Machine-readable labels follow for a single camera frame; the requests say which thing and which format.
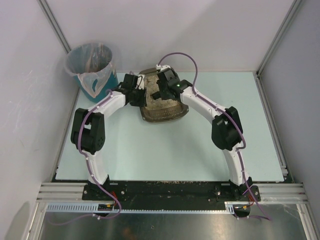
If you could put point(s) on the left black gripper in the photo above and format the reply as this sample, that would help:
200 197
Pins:
139 96

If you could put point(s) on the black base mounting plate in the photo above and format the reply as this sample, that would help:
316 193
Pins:
167 195

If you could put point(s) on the aluminium frame rail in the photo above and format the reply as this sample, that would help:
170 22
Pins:
282 193

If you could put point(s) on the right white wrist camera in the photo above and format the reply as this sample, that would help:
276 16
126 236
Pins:
160 67

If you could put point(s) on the teal trash bin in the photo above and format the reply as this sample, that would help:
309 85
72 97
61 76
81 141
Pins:
100 77

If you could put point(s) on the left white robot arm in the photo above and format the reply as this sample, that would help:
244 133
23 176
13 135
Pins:
88 129

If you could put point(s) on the clear plastic bin liner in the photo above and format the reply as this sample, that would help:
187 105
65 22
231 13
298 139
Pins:
87 67

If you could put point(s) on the black litter scoop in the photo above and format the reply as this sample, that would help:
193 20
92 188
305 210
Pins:
156 95

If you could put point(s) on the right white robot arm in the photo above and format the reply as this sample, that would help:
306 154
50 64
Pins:
226 127

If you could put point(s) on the brown litter box tray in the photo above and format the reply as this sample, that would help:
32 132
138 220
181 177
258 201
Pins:
161 115

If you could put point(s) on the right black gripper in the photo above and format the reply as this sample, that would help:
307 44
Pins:
163 92

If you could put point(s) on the cat litter pellets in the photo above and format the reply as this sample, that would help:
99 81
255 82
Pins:
156 104

